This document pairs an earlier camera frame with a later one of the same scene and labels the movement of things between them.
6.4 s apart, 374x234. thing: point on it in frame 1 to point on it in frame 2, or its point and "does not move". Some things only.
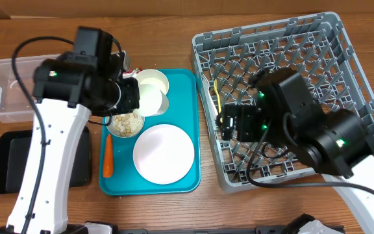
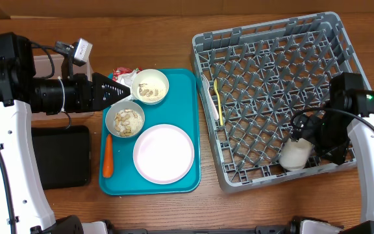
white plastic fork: x=210 y=97 does not move
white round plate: x=163 y=154 does not move
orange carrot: x=108 y=166 does not move
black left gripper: x=132 y=100 to x=99 y=102
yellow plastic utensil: x=215 y=90 does not move
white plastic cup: x=153 y=99 to x=295 y=154
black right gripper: x=241 y=114 to x=306 y=127
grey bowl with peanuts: x=126 y=125 does not move
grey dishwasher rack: x=317 y=46 does not move
